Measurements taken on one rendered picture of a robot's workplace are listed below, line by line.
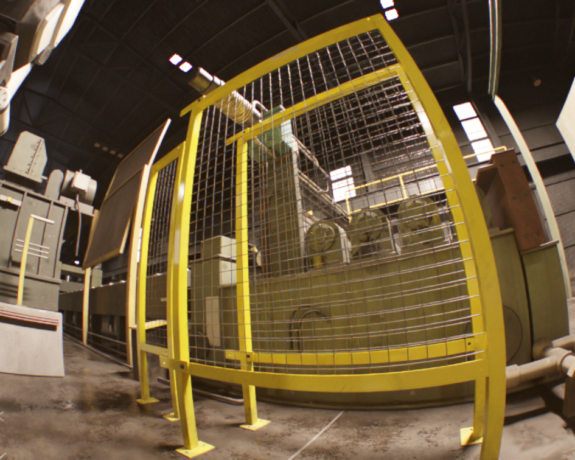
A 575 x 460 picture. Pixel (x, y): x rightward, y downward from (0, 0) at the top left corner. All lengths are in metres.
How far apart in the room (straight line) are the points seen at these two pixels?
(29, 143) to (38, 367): 2.60
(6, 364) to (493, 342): 2.90
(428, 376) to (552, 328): 1.14
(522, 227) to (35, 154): 4.57
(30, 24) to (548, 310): 2.19
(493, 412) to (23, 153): 4.26
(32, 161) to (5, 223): 0.86
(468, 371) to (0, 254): 3.66
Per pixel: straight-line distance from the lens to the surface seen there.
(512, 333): 1.61
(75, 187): 3.75
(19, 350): 2.65
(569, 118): 10.14
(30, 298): 3.35
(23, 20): 0.65
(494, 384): 0.77
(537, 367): 1.31
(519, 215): 1.60
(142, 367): 2.01
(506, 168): 1.68
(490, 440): 0.84
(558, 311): 1.76
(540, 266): 1.70
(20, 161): 3.81
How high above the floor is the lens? 0.62
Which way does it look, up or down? 19 degrees up
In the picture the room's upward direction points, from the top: 4 degrees counter-clockwise
